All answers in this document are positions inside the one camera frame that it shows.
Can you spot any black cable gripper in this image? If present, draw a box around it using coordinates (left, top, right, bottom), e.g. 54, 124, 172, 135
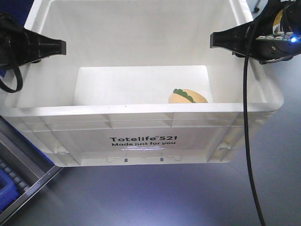
0, 13, 24, 94
242, 14, 268, 226

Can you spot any white plastic Totelife crate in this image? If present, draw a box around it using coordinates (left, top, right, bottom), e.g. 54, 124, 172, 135
0, 0, 285, 168

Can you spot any yellow smiling fruit plush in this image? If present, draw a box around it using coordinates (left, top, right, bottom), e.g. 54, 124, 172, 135
168, 89, 208, 104

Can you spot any blue storage bin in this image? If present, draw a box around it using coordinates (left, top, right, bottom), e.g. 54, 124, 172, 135
0, 169, 19, 210

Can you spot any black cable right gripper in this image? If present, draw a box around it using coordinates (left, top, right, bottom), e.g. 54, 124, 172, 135
242, 14, 268, 226

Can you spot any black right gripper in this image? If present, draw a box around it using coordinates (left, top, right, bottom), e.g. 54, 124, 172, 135
210, 0, 301, 64

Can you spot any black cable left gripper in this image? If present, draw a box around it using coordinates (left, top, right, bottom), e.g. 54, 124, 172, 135
0, 13, 24, 94

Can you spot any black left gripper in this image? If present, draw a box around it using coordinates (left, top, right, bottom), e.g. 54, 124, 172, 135
0, 12, 66, 70

